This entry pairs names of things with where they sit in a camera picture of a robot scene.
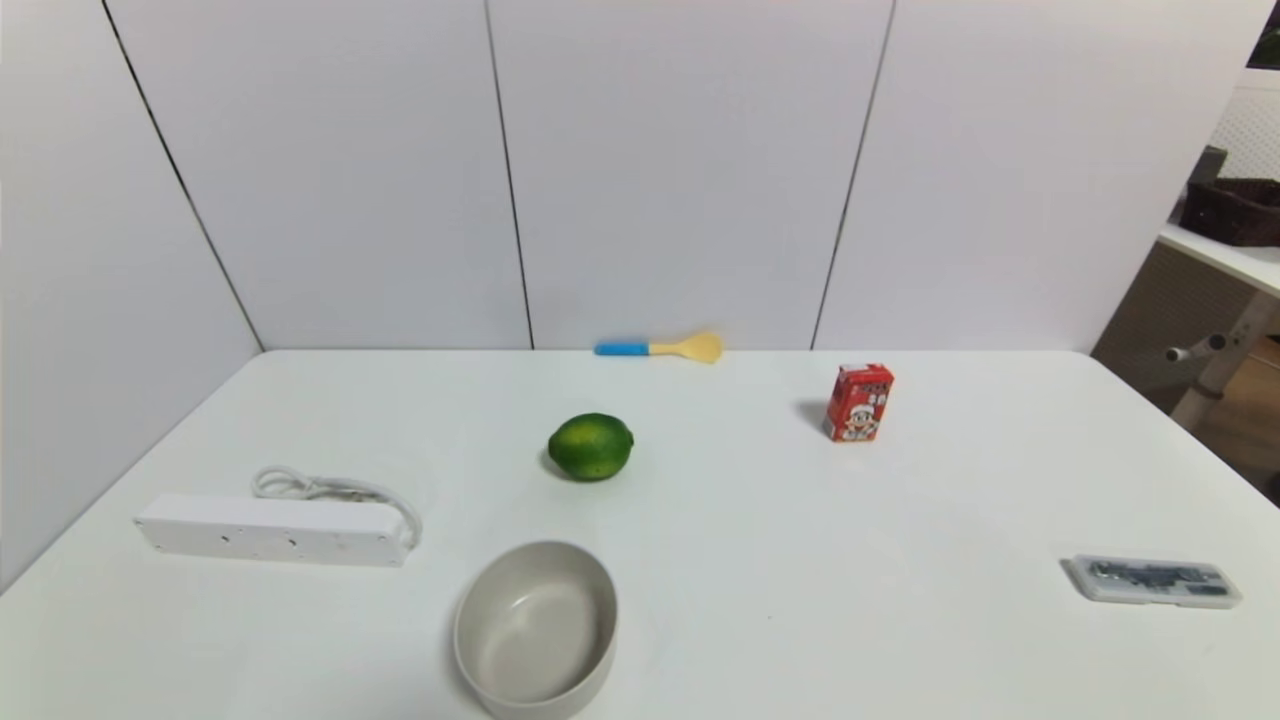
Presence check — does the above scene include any beige bowl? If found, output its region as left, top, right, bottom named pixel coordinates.
left=453, top=541, right=619, bottom=720

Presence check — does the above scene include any white power strip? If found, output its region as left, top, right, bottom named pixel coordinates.
left=135, top=493, right=409, bottom=568

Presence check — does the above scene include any brown mesh panel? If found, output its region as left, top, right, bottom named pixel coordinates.
left=1092, top=243, right=1263, bottom=413

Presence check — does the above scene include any green lime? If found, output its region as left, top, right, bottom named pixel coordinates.
left=547, top=412, right=635, bottom=482

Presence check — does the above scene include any yellow spoon with blue handle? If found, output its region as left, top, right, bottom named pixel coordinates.
left=594, top=331, right=724, bottom=365

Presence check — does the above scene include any red drink carton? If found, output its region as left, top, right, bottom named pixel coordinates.
left=823, top=363, right=896, bottom=443

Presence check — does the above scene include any clear plastic bit case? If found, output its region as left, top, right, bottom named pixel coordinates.
left=1062, top=554, right=1244, bottom=609

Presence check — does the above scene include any dark woven basket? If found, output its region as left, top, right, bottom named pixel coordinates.
left=1180, top=178, right=1280, bottom=247

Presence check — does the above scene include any white side desk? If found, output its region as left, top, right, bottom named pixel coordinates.
left=1158, top=222, right=1280, bottom=297

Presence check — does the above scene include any white desk leg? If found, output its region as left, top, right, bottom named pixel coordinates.
left=1170, top=292, right=1280, bottom=431

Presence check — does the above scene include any white power strip cable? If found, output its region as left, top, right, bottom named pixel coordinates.
left=250, top=466, right=423, bottom=549

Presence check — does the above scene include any white pegboard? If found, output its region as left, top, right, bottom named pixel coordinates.
left=1208, top=68, right=1280, bottom=183

